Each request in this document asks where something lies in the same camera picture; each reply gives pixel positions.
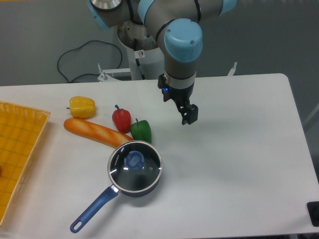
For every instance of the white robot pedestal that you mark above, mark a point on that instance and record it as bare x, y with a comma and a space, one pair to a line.
145, 58

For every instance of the green bell pepper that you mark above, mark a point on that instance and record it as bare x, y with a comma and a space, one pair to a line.
141, 130

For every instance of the orange baguette bread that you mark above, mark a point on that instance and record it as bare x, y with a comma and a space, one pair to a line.
96, 132

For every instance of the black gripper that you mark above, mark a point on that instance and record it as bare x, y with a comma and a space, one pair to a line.
174, 89

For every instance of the red bell pepper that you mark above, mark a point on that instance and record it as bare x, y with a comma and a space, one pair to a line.
122, 119

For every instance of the white base bracket with bolts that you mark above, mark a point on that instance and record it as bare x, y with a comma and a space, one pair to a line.
114, 75

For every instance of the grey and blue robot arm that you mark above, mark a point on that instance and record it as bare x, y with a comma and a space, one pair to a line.
164, 41

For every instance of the black device at table edge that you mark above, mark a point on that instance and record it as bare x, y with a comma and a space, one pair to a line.
313, 210

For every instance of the glass lid with blue knob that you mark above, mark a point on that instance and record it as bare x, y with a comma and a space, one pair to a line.
135, 168

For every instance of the white table bracket right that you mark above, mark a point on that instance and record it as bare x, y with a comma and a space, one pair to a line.
232, 70

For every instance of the yellow bell pepper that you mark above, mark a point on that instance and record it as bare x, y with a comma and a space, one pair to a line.
82, 107

